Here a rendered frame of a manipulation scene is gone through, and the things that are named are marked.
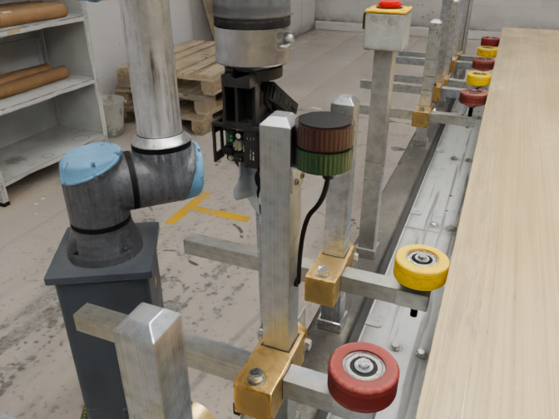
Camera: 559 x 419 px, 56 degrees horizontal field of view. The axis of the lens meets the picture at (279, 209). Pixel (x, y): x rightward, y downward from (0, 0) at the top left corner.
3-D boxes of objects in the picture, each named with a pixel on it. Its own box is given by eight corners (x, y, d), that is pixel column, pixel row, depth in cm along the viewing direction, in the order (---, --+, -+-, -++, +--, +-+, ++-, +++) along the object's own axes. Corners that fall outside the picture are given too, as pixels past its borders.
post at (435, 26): (411, 165, 181) (430, 19, 158) (413, 161, 184) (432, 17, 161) (421, 167, 180) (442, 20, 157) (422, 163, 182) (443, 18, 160)
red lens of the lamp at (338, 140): (285, 147, 52) (285, 125, 51) (306, 128, 57) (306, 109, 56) (343, 155, 50) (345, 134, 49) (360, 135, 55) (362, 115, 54)
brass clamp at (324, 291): (300, 300, 85) (301, 274, 83) (326, 258, 96) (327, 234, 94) (337, 309, 83) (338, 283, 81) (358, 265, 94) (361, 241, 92)
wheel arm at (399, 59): (387, 65, 239) (388, 55, 237) (388, 63, 242) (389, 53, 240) (487, 73, 224) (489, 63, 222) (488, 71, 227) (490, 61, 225)
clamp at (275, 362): (233, 411, 64) (231, 382, 62) (276, 341, 75) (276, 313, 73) (275, 426, 62) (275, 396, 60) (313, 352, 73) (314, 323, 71)
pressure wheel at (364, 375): (315, 446, 62) (319, 376, 57) (335, 397, 69) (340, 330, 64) (382, 470, 60) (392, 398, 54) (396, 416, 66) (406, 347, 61)
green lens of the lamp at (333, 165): (285, 170, 53) (285, 150, 52) (305, 150, 58) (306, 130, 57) (343, 179, 51) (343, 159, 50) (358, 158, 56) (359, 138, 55)
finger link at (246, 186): (226, 224, 72) (223, 162, 67) (245, 206, 77) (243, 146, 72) (247, 229, 71) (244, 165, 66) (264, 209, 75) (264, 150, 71)
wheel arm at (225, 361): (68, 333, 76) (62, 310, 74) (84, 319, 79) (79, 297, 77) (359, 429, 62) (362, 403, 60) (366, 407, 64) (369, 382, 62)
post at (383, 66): (353, 256, 117) (370, 49, 95) (359, 245, 121) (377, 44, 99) (373, 260, 115) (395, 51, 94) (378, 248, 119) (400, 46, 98)
